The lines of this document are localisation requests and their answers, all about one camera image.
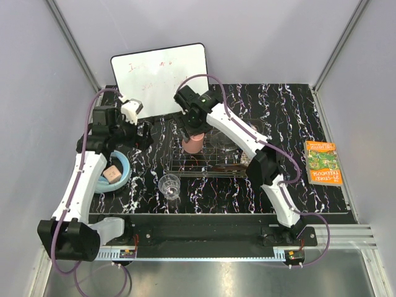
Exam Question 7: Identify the clear glass cup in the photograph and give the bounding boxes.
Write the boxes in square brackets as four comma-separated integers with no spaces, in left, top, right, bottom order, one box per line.
[158,174,181,200]

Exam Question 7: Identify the red floral plate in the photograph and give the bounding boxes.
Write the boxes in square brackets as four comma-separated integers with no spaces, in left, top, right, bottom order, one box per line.
[211,164,247,172]

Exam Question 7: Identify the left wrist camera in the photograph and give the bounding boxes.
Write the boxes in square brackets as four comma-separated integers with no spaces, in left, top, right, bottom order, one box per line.
[121,99,143,125]

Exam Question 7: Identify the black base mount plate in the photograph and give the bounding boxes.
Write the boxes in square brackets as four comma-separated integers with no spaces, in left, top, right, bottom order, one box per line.
[98,212,318,259]

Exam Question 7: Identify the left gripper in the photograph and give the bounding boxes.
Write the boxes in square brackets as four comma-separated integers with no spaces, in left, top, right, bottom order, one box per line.
[111,111,153,151]

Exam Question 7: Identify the clear glass plate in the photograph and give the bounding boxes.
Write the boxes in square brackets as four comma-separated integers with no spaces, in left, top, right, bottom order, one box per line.
[210,132,239,152]

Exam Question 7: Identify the light blue headphones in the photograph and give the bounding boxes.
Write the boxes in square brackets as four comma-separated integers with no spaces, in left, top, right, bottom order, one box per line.
[95,150,131,194]

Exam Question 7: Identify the orange green book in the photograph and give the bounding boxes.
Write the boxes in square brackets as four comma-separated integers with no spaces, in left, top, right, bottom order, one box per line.
[304,140,343,187]

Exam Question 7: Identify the whiteboard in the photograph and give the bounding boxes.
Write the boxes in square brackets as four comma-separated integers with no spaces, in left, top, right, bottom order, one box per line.
[110,43,207,119]

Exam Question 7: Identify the pink dice cube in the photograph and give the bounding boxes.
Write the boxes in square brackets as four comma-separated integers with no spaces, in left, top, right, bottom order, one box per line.
[103,165,122,184]

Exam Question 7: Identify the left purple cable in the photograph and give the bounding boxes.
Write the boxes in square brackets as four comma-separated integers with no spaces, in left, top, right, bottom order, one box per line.
[51,88,134,296]

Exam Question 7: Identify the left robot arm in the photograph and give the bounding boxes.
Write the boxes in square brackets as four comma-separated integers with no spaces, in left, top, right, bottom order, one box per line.
[37,101,153,262]

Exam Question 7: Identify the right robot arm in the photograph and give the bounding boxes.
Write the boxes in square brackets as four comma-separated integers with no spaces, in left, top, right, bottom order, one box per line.
[174,86,306,246]

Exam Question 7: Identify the pink tumbler cup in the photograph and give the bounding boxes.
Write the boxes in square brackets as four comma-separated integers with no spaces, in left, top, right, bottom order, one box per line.
[182,133,205,154]

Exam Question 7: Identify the wire dish rack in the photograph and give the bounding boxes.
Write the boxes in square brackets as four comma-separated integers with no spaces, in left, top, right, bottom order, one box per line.
[164,120,251,178]

